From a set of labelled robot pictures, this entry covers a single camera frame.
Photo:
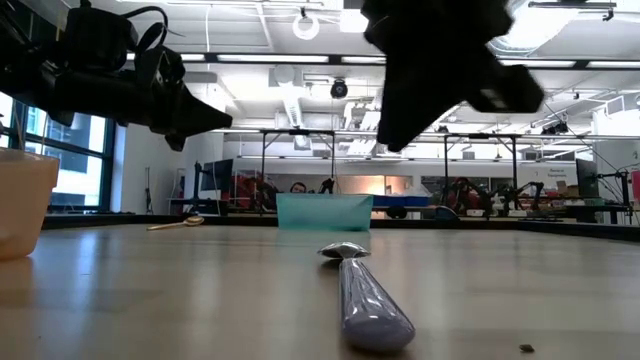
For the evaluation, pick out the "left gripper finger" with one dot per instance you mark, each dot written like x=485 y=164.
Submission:
x=195 y=107
x=192 y=129

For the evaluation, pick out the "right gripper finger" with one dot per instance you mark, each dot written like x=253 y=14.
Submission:
x=402 y=110
x=440 y=110

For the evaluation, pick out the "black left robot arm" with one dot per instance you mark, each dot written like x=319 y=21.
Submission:
x=25 y=75

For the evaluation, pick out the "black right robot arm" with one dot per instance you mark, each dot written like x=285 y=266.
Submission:
x=440 y=15

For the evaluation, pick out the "large window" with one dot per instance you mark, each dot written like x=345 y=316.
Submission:
x=85 y=145

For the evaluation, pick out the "red machine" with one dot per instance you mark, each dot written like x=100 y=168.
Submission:
x=465 y=192
x=252 y=192

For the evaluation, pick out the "blue storage bins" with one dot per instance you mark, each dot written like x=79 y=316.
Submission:
x=400 y=201

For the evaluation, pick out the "gold spoon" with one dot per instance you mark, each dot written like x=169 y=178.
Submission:
x=193 y=220

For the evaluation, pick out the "dark round object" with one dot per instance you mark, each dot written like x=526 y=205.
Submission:
x=396 y=212

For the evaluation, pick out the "rainbow iridescent spoon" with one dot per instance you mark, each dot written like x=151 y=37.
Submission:
x=445 y=214

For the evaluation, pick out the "person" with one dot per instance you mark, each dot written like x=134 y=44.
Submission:
x=298 y=187

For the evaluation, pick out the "green translucent plastic bin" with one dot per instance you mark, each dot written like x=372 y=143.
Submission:
x=324 y=212

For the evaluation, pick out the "orange translucent plastic bin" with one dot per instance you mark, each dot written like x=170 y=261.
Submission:
x=25 y=205

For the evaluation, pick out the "small dark crumb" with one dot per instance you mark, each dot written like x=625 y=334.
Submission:
x=526 y=348

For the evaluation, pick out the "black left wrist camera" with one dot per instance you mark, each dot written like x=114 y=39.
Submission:
x=100 y=40

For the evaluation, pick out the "black hanging camera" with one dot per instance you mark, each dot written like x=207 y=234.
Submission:
x=339 y=89

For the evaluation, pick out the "black frame stand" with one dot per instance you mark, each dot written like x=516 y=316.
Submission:
x=514 y=170
x=297 y=132

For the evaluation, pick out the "black aluminium table frame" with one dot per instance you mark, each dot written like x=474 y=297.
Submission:
x=240 y=220

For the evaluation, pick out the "white wall sign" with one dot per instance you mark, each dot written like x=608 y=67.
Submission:
x=556 y=173

